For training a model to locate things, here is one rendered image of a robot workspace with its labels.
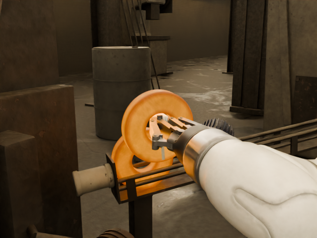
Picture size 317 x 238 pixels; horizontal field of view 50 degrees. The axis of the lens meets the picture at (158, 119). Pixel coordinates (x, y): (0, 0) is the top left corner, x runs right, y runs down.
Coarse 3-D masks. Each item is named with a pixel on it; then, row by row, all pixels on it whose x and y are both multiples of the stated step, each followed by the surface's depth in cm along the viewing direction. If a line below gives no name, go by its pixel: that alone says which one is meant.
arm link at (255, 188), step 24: (216, 144) 46; (240, 144) 43; (216, 168) 42; (240, 168) 39; (264, 168) 38; (288, 168) 37; (312, 168) 43; (216, 192) 41; (240, 192) 38; (264, 192) 36; (288, 192) 34; (312, 192) 35; (240, 216) 37; (264, 216) 35; (288, 216) 34; (312, 216) 34
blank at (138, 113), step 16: (144, 96) 68; (160, 96) 69; (176, 96) 70; (128, 112) 68; (144, 112) 68; (160, 112) 70; (176, 112) 71; (128, 128) 68; (144, 128) 69; (128, 144) 69; (144, 144) 70; (144, 160) 71; (160, 160) 73
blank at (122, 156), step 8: (120, 144) 80; (112, 152) 82; (120, 152) 80; (128, 152) 81; (120, 160) 80; (128, 160) 81; (168, 160) 85; (120, 168) 81; (128, 168) 82; (144, 168) 86; (152, 168) 85; (120, 176) 81; (152, 176) 85; (152, 184) 85
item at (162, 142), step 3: (162, 135) 58; (159, 138) 59; (162, 138) 59; (153, 141) 58; (156, 141) 58; (159, 141) 58; (162, 141) 57; (165, 141) 57; (153, 144) 58; (156, 144) 58; (159, 144) 58; (162, 144) 58; (165, 144) 57; (168, 144) 57; (171, 144) 57; (171, 147) 57
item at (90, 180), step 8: (96, 168) 80; (104, 168) 80; (72, 176) 80; (80, 176) 78; (88, 176) 78; (96, 176) 79; (104, 176) 79; (112, 176) 79; (80, 184) 77; (88, 184) 78; (96, 184) 79; (104, 184) 79; (112, 184) 80; (80, 192) 77; (88, 192) 79
